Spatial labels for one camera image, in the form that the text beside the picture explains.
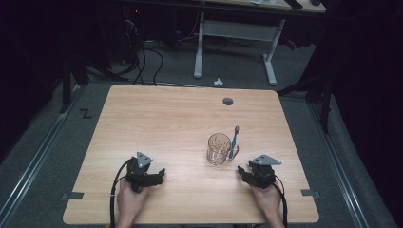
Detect person's right hand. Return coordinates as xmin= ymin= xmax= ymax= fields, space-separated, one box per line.
xmin=250 ymin=180 xmax=283 ymax=222

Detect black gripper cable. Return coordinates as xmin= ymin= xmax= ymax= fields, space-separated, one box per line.
xmin=108 ymin=158 xmax=133 ymax=228
xmin=272 ymin=175 xmax=289 ymax=228

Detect grey tape strip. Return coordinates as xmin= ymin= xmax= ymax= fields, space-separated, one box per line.
xmin=61 ymin=191 xmax=85 ymax=201
xmin=300 ymin=188 xmax=321 ymax=200

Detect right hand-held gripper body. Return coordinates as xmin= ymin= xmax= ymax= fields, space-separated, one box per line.
xmin=247 ymin=154 xmax=282 ymax=190

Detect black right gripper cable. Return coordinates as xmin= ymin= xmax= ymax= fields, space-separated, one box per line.
xmin=272 ymin=175 xmax=289 ymax=228

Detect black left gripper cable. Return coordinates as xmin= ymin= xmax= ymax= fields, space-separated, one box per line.
xmin=108 ymin=158 xmax=133 ymax=228

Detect clear glass mug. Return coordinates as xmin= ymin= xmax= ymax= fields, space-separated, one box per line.
xmin=206 ymin=132 xmax=240 ymax=166

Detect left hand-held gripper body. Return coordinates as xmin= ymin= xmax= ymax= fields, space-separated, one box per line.
xmin=125 ymin=151 xmax=160 ymax=193

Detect person's left hand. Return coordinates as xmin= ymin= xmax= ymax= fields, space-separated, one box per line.
xmin=116 ymin=180 xmax=150 ymax=221

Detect blue grey toothbrush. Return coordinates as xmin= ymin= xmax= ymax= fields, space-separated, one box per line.
xmin=228 ymin=124 xmax=240 ymax=161

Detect black floor cables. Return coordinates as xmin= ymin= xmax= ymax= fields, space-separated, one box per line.
xmin=111 ymin=39 xmax=165 ymax=87

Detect black metal stand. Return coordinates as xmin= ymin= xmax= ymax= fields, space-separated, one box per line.
xmin=277 ymin=70 xmax=335 ymax=135
xmin=59 ymin=53 xmax=129 ymax=114

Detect dark computer tower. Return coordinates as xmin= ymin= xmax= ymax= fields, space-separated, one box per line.
xmin=122 ymin=5 xmax=150 ymax=46

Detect metal floor rail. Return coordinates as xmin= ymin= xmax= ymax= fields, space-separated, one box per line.
xmin=307 ymin=103 xmax=372 ymax=228
xmin=0 ymin=84 xmax=84 ymax=222

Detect white-framed wooden desk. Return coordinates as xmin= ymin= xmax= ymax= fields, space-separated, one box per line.
xmin=126 ymin=0 xmax=327 ymax=86

